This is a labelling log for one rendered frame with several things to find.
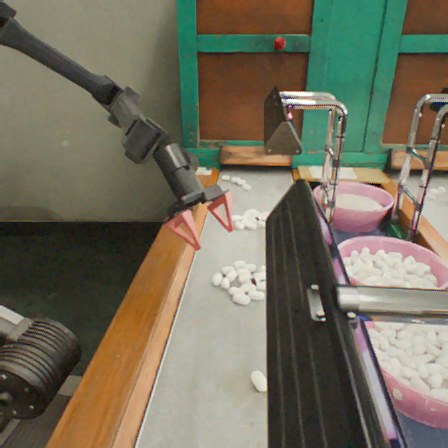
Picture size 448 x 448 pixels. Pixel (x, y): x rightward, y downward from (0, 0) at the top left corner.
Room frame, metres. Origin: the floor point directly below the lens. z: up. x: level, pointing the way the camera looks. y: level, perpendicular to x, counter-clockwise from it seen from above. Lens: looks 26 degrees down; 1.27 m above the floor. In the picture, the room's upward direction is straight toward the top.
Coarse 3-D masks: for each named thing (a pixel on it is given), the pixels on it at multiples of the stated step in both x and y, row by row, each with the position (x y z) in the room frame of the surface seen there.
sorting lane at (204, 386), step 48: (240, 192) 1.35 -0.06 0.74; (240, 240) 0.97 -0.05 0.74; (192, 288) 0.74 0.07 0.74; (192, 336) 0.58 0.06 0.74; (240, 336) 0.58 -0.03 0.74; (192, 384) 0.46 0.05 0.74; (240, 384) 0.46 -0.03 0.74; (144, 432) 0.38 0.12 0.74; (192, 432) 0.38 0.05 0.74; (240, 432) 0.38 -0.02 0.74
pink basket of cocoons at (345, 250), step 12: (348, 240) 0.92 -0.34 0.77; (360, 240) 0.93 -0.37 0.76; (372, 240) 0.93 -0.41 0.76; (384, 240) 0.93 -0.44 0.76; (396, 240) 0.92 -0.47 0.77; (348, 252) 0.90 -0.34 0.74; (360, 252) 0.92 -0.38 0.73; (372, 252) 0.92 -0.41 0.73; (396, 252) 0.91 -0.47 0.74; (408, 252) 0.89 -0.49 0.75; (420, 252) 0.87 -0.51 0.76; (432, 264) 0.83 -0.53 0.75; (444, 264) 0.80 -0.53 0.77; (444, 276) 0.77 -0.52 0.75; (444, 288) 0.70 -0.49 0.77
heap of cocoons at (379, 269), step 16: (352, 256) 0.89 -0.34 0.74; (368, 256) 0.88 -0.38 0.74; (384, 256) 0.87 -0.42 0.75; (400, 256) 0.88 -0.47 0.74; (352, 272) 0.81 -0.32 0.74; (368, 272) 0.81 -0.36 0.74; (384, 272) 0.81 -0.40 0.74; (400, 272) 0.80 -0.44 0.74; (416, 272) 0.81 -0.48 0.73; (432, 288) 0.73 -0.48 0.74
